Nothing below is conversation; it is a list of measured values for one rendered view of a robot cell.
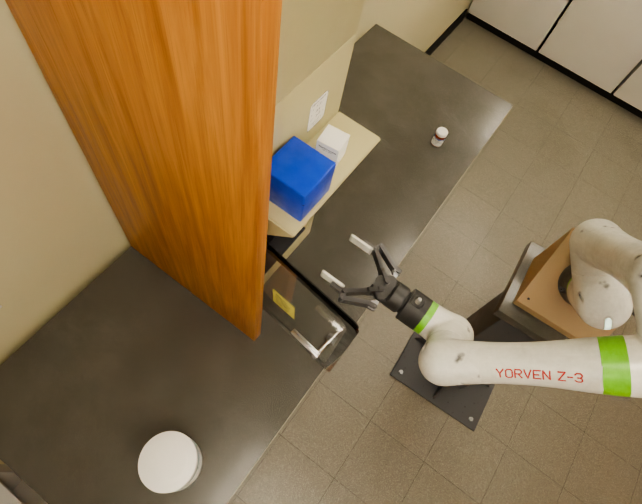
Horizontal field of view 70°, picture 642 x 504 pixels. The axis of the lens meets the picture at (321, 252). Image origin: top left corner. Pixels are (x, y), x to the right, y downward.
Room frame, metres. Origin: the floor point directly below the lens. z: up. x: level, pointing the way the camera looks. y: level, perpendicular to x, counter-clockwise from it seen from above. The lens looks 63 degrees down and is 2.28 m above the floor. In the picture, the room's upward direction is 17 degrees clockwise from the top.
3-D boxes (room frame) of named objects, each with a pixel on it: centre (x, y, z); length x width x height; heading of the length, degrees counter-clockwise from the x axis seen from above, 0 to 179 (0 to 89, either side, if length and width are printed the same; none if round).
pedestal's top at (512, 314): (0.78, -0.81, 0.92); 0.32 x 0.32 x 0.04; 72
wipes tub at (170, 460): (-0.01, 0.20, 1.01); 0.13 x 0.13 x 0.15
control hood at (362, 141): (0.58, 0.06, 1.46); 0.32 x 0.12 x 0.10; 159
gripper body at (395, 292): (0.51, -0.20, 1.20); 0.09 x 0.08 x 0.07; 70
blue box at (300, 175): (0.51, 0.08, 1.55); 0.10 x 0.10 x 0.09; 69
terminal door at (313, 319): (0.38, 0.01, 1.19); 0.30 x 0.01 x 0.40; 62
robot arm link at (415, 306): (0.48, -0.27, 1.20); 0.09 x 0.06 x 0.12; 160
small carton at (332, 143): (0.62, 0.04, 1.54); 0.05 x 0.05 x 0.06; 77
